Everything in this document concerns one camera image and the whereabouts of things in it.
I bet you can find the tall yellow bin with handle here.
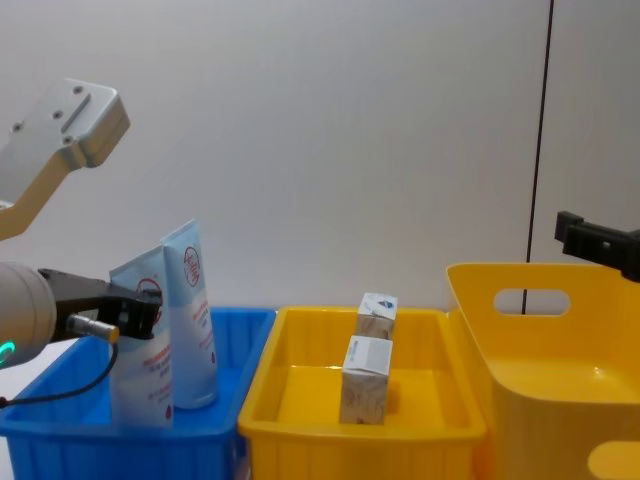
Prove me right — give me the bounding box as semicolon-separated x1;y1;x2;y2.
444;262;640;480

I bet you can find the shallow yellow plastic bin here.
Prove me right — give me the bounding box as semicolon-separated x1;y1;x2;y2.
236;305;489;480

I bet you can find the small white printed carton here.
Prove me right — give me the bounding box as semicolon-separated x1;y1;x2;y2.
355;291;400;347
339;334;394;427

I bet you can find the white blue tube, smooth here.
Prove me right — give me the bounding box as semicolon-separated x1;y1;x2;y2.
160;218;220;412

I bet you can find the white blue tube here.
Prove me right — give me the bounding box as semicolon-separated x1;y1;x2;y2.
160;218;220;412
108;244;176;430

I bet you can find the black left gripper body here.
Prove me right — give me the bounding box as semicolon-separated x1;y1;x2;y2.
38;268;124;347

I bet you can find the thin black vertical cable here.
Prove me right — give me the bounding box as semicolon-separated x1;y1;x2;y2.
520;0;556;317

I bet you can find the blue plastic bin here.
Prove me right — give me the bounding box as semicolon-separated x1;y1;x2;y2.
0;305;278;480

